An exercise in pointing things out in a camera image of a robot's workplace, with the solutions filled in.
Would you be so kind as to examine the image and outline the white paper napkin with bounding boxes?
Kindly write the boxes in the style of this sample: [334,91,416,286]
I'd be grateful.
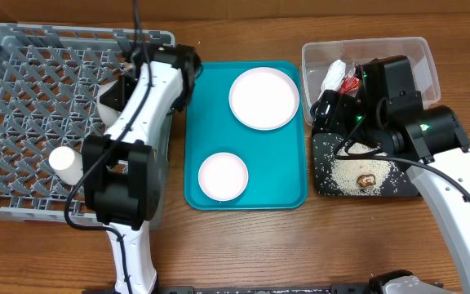
[319,60,346,96]

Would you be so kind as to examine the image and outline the grey plastic dish rack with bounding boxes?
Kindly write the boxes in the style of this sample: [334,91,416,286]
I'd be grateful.
[0,24,179,226]

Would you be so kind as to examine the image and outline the white rice grains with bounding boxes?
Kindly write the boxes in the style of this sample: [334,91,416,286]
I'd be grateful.
[313,134,411,197]

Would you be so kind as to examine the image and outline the grey green bowl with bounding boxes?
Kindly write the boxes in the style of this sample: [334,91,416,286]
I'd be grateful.
[96,81,120,127]

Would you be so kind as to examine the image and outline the large white round plate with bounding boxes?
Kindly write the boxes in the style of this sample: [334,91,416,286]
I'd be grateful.
[228,67,300,131]

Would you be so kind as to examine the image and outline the brown food scrap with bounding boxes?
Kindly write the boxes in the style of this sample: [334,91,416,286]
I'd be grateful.
[357,174,376,188]

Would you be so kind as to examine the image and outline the black rectangular tray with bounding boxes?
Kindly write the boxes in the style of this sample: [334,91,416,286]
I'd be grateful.
[311,132,422,198]

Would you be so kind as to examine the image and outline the teal plastic serving tray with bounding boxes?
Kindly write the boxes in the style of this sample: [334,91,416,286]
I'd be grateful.
[184,60,308,211]

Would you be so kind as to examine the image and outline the clear plastic bin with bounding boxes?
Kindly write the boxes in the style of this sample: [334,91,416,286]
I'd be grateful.
[299,37,441,125]

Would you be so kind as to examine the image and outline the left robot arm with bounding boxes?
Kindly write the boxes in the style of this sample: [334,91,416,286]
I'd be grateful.
[81,44,202,293]

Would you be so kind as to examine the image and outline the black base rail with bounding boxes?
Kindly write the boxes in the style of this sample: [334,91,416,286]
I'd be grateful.
[82,269,456,294]

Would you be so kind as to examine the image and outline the white paper cup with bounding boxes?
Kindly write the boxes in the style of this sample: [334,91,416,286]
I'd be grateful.
[48,146,83,185]

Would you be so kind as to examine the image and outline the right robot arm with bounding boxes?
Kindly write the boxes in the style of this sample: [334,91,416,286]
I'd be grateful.
[310,55,470,293]

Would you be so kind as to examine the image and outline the small white pink saucer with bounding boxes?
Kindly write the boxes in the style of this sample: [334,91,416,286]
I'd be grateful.
[198,152,249,202]

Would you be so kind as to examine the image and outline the red snack wrapper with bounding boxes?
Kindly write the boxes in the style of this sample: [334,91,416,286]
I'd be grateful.
[339,66,360,95]

